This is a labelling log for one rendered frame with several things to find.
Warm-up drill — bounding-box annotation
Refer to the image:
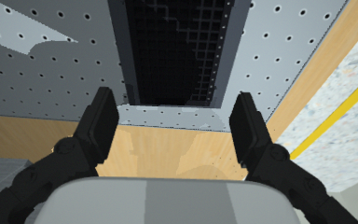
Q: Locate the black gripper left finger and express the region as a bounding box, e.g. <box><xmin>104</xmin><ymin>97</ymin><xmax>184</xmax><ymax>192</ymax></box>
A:
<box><xmin>0</xmin><ymin>87</ymin><xmax>119</xmax><ymax>224</ymax></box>

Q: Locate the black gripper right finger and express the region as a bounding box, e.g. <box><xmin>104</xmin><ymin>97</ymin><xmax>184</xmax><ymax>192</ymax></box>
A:
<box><xmin>229</xmin><ymin>92</ymin><xmax>358</xmax><ymax>224</ymax></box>

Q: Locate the black well plate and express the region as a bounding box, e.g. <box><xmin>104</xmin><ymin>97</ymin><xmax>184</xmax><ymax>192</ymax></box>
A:
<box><xmin>125</xmin><ymin>0</ymin><xmax>233</xmax><ymax>106</ymax></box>

